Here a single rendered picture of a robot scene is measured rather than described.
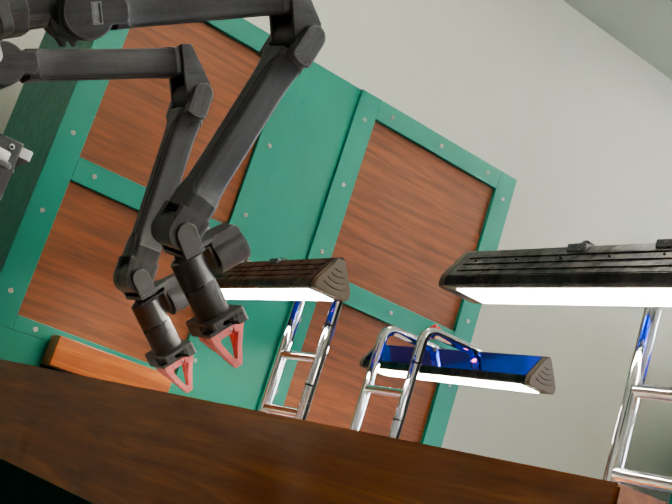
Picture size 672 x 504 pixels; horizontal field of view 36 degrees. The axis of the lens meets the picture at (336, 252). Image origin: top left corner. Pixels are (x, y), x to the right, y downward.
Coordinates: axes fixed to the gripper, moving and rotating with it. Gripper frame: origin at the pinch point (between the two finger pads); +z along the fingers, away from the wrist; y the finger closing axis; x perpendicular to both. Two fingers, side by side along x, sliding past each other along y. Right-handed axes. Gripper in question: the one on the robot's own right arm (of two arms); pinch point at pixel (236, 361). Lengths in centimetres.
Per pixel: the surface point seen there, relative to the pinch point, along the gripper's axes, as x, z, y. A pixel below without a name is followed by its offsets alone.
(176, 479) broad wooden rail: 26.2, 0.1, -26.8
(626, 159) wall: -280, 76, 163
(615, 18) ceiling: -291, 15, 153
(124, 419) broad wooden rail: 22.1, -3.2, -3.4
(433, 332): -56, 28, 26
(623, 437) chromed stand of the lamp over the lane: -23, 21, -56
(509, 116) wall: -224, 31, 164
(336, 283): -26.2, -0.5, 4.5
